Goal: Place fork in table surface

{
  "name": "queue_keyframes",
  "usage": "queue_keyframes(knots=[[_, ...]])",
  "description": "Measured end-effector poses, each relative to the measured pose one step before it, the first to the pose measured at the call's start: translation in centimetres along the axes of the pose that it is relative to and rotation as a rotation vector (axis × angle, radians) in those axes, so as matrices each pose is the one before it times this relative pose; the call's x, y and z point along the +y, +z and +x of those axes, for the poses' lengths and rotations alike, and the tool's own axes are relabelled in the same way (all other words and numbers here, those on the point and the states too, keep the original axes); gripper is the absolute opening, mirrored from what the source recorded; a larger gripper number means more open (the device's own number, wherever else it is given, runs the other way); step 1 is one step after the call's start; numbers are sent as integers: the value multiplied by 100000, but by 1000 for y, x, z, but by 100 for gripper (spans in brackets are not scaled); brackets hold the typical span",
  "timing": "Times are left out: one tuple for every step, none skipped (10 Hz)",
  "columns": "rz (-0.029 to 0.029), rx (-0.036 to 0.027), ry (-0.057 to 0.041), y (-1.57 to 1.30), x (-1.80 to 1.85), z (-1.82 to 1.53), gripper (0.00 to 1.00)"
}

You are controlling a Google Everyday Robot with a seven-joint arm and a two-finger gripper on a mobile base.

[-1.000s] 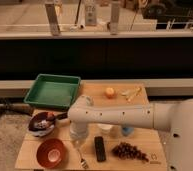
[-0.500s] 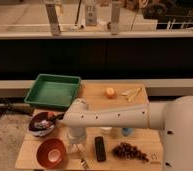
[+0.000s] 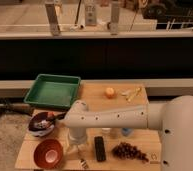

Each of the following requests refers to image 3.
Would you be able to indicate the black remote control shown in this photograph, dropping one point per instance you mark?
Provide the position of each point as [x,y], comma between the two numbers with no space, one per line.
[99,149]

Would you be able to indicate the orange fruit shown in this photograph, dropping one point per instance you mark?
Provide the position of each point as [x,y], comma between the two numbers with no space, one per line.
[110,92]

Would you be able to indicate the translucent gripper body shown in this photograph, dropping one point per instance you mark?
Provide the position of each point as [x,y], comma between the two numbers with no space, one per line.
[74,144]

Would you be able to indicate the black-handled metal measuring cup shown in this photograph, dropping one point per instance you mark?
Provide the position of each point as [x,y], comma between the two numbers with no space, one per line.
[60,116]

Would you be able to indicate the white plastic cup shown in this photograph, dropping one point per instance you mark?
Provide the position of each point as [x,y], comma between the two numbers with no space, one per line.
[106,131]

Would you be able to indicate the green plastic tray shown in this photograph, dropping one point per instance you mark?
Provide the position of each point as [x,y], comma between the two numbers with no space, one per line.
[53,91]

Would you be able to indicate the silver fork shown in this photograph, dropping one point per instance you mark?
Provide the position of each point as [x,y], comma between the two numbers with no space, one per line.
[84,164]

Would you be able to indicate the red bowl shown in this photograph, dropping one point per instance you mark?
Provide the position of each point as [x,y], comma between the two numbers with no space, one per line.
[48,154]

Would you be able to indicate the yellow banana toy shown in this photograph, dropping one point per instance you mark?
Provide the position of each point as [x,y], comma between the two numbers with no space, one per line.
[131,94]

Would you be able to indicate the dark bowl with food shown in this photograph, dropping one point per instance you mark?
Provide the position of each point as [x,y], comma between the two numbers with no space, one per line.
[41,125]

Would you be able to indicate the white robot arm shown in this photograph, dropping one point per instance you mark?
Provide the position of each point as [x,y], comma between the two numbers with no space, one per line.
[174,119]

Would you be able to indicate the bunch of dark grapes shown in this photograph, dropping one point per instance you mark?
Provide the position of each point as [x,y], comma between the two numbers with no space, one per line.
[125,150]

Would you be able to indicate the blue plastic cup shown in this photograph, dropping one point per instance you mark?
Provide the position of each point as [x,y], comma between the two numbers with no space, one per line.
[126,131]

